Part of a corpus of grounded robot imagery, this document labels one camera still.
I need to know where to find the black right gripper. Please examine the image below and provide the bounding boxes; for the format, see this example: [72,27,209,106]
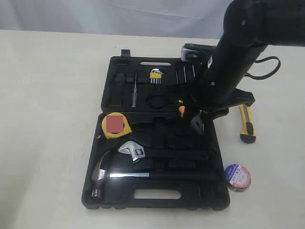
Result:
[190,66,255,119]

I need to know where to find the orange black pliers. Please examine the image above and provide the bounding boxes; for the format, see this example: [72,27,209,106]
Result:
[175,98,204,135]

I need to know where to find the yellow tape measure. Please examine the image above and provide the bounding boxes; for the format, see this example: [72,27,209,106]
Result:
[95,112,132,140]

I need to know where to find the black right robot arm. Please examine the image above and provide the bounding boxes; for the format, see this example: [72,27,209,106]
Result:
[185,0,305,118]

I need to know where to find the black plastic tool case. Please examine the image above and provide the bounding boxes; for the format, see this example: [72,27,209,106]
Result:
[81,50,230,210]

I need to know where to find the yellow utility knife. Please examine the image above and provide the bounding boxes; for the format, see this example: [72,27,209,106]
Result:
[239,104,256,144]

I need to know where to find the white backdrop curtain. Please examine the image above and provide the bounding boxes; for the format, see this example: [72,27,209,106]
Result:
[0,0,230,39]

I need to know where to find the yellow hex key set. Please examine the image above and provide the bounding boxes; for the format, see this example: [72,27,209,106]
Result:
[150,69,163,84]

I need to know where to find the silver adjustable wrench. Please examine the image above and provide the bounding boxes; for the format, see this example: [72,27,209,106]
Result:
[118,141,209,163]

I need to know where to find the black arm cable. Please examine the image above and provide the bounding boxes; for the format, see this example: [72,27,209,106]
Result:
[243,55,282,80]

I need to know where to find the claw hammer black handle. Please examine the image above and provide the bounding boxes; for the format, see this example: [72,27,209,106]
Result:
[91,150,218,198]

